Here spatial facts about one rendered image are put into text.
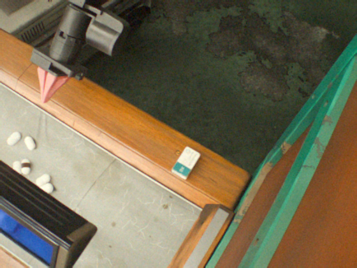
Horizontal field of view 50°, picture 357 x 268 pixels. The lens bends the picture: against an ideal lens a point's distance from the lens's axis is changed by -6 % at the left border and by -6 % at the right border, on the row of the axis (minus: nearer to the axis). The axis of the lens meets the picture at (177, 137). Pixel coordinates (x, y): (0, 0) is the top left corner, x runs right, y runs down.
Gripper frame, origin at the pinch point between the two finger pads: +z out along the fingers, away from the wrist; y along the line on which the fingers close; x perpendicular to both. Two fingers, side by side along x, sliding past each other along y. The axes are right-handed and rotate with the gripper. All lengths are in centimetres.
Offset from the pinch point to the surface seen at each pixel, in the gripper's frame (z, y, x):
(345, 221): -25, 45, -48
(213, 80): -2, 12, 113
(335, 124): -27, 45, -31
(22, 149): 15.4, -2.9, 3.5
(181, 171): 1.3, 30.4, 8.8
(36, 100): 6.2, -7.9, 9.9
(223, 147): 19, 32, 96
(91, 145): 7.8, 10.0, 9.5
